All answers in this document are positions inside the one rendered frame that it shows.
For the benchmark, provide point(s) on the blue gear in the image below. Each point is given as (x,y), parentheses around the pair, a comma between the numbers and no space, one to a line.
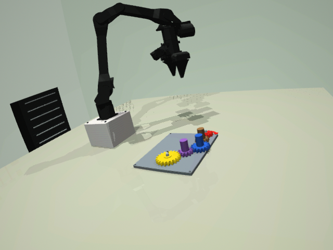
(200,145)

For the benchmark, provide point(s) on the red gear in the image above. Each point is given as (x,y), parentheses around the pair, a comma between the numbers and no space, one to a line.
(209,133)

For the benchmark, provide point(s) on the yellow gear with black stripe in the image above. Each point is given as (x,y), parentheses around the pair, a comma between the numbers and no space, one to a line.
(173,157)

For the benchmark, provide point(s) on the brown gear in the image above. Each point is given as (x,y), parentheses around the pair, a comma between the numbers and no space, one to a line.
(201,130)

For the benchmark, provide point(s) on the purple gear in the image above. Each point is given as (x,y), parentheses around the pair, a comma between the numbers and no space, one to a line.
(185,150)

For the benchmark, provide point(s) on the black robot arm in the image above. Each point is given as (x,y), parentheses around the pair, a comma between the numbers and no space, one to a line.
(169,25)

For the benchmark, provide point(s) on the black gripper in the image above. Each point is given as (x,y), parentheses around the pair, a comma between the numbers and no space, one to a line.
(175,58)

